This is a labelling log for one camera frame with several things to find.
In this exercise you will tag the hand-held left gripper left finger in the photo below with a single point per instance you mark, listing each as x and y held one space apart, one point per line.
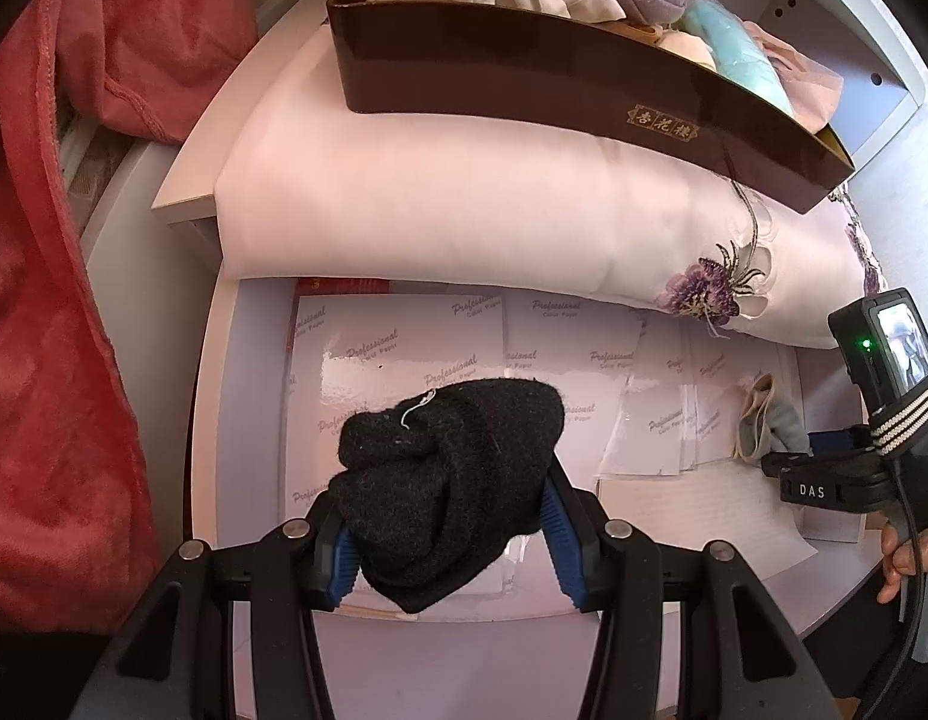
344 562

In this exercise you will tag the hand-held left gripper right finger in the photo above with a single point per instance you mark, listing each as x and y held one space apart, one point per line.
561 540

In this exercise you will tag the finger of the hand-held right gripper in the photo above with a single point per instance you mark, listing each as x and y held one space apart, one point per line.
835 439
786 463

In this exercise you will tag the grey and cream cloth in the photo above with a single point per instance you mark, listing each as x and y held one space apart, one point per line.
778 420

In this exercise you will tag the black knit sock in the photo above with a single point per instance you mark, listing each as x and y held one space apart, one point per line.
449 480

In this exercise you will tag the white wooden shelf unit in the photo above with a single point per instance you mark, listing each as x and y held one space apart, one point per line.
464 652

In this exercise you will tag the pink printed cloth roll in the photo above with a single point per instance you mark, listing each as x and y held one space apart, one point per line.
808 82

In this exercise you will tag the teal cloth roll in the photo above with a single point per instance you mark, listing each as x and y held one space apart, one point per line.
741 52

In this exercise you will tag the dark brown glossy box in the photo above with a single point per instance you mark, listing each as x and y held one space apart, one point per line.
509 60

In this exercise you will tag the person's right hand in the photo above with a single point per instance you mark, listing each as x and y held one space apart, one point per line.
898 555

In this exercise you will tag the pile of white paper packs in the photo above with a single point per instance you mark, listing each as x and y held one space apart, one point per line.
389 337

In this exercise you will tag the person's dark trousers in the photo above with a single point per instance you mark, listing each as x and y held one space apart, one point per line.
913 690

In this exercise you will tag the red paper pack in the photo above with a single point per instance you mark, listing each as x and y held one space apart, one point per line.
344 286

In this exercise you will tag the white pillow with purple flower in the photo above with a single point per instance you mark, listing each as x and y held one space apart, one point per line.
449 202

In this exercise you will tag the red fleece blanket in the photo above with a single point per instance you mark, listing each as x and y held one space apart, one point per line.
51 315

